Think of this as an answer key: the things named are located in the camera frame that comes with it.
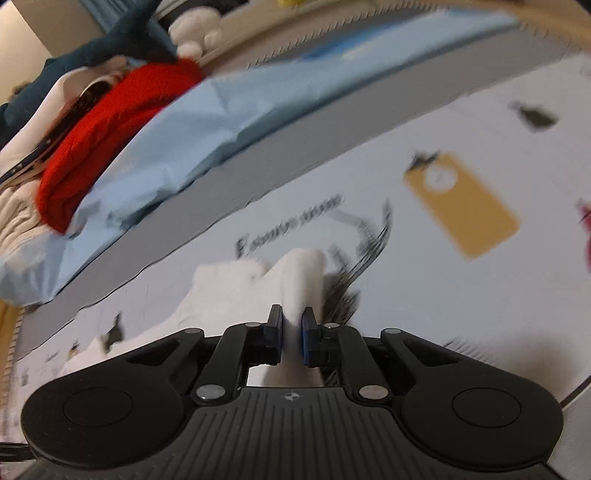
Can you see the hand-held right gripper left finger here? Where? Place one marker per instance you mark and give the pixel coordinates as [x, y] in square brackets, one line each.
[274, 334]

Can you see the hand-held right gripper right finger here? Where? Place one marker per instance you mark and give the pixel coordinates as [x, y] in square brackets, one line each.
[308, 339]

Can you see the white long-sleeved shirt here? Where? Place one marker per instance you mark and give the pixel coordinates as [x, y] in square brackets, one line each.
[231, 295]

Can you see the light blue duvet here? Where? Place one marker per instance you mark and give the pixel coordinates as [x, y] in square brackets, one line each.
[194, 138]

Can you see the red folded blanket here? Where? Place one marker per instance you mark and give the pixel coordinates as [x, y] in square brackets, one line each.
[111, 134]

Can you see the cream folded blanket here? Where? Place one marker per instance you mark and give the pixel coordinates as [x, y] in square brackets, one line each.
[18, 217]

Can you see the dark patterned folded blanket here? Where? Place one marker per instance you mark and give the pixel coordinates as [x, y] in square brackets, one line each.
[69, 117]

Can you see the white folded quilt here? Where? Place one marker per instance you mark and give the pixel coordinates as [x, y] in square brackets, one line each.
[27, 143]

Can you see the white plush toy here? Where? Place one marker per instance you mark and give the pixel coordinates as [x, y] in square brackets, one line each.
[198, 25]

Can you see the dark teal shark plush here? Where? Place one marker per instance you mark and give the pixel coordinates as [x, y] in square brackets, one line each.
[78, 60]

